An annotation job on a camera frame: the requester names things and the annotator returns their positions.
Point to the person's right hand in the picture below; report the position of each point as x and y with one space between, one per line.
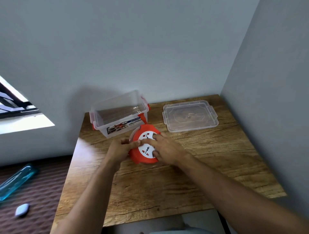
169 150

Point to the light blue shorts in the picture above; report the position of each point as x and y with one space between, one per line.
178 231

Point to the blue transparent bottle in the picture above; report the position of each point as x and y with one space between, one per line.
17 182

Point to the black metal table leg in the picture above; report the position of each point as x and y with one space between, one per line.
223 223

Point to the person's right forearm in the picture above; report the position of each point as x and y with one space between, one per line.
236 197

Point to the clear plastic box lid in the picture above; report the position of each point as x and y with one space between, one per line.
190 115

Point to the person's left forearm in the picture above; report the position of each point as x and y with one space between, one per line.
89 200

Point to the brown textured mattress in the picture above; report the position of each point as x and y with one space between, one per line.
41 192

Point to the clear plastic storage box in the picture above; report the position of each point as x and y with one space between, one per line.
113 106

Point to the small light blue case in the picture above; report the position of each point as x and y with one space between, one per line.
22 210

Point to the person's left hand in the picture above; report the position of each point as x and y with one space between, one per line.
118 153

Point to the window with black bars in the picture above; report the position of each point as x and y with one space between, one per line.
21 125

